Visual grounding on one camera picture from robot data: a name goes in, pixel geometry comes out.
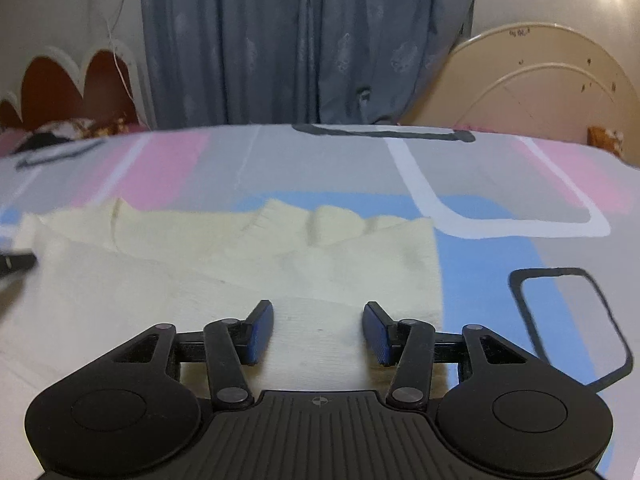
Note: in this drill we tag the striped pillow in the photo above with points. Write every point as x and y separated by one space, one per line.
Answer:
15 140

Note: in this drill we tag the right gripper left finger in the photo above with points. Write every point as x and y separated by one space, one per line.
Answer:
144 402

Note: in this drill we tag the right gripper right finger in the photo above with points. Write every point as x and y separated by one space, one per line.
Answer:
494 405

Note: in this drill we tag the patterned bed sheet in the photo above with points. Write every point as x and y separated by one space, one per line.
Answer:
537 240

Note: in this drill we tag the red heart headboard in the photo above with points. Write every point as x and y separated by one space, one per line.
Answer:
105 85

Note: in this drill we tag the blue grey curtain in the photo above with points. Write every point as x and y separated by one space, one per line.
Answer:
336 62

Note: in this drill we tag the cream round headboard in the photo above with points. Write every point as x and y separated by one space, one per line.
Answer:
533 79

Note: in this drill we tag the cream knit sweater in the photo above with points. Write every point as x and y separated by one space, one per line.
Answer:
105 273

